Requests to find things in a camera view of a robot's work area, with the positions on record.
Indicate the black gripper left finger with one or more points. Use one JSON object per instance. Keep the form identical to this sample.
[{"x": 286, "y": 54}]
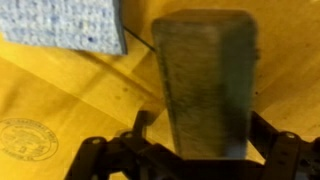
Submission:
[{"x": 130, "y": 153}]

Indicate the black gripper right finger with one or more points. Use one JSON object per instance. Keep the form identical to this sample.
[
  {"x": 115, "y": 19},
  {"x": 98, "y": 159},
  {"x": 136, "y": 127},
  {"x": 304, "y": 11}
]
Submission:
[{"x": 287, "y": 156}]

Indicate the black rectangular speaker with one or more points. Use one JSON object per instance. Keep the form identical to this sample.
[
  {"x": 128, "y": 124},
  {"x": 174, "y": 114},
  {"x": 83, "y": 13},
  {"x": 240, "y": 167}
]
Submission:
[{"x": 207, "y": 61}]

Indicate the blue sponge cloth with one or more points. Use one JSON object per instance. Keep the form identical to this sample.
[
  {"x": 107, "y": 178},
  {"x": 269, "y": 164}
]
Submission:
[{"x": 90, "y": 25}]

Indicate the large cardboard box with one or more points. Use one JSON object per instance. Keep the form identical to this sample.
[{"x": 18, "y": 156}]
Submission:
[{"x": 51, "y": 99}]

